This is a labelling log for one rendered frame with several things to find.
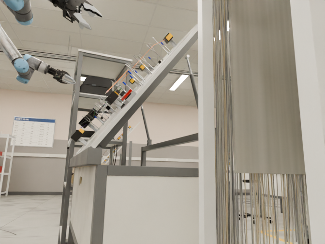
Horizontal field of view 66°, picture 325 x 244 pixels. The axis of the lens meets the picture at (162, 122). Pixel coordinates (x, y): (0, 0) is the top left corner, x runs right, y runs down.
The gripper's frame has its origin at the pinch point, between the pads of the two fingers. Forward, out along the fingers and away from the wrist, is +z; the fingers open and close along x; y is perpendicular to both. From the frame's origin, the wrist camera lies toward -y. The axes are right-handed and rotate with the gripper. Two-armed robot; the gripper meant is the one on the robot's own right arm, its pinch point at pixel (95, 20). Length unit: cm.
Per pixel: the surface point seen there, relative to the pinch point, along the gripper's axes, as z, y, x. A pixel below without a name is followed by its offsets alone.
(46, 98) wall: -184, 771, -149
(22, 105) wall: -228, 781, -87
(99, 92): 7, 126, -22
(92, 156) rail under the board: 31, 0, 51
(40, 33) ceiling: -167, 367, -149
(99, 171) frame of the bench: 37, 0, 54
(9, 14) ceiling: -205, 325, -125
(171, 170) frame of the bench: 63, 1, 38
